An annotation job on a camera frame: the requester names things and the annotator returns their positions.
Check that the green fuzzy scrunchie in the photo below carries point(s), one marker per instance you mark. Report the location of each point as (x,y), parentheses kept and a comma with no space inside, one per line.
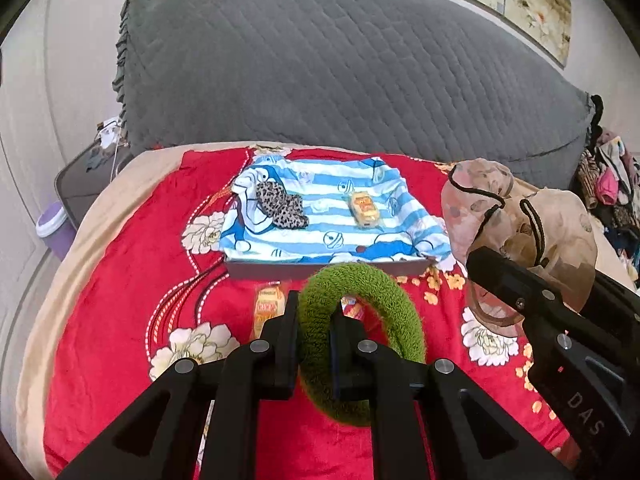
(320,340)

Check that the grey bedside table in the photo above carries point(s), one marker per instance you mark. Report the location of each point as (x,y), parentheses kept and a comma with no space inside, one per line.
(80,180)

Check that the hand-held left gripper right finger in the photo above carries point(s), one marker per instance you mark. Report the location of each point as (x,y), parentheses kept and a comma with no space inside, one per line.
(345,360)

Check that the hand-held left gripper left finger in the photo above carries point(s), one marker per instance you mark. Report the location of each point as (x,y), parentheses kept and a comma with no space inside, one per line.
(285,355)

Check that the red floral blanket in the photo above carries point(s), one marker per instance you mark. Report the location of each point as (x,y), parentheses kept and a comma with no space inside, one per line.
(125,285)

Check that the purple trash bin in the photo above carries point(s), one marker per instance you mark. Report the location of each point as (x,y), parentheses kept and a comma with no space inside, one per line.
(55,230)

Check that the grey quilted headboard cover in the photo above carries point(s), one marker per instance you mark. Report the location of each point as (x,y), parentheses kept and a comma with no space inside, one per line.
(325,60)

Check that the leopard print scrunchie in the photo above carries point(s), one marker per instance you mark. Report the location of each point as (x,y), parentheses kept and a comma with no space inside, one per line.
(280,205)

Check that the white wardrobe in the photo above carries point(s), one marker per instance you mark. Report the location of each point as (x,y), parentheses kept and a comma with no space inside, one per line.
(20,185)

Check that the blue striped cartoon cloth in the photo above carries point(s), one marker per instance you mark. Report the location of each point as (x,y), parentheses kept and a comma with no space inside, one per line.
(325,235)

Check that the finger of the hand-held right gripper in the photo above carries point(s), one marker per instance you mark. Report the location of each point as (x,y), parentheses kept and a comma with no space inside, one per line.
(620,297)
(500,275)

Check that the pile of clothes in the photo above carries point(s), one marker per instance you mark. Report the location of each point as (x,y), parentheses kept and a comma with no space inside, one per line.
(610,185)

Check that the grey shallow box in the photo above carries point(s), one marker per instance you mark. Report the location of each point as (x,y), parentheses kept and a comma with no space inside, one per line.
(270,270)

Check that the red egg-shaped toy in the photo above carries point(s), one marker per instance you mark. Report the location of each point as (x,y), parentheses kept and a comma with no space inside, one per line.
(352,307)

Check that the yellow snack packet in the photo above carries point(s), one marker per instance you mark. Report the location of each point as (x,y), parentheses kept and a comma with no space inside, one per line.
(364,207)
(267,310)

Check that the floral wall painting panel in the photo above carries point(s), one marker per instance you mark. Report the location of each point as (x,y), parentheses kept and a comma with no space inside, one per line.
(542,5)

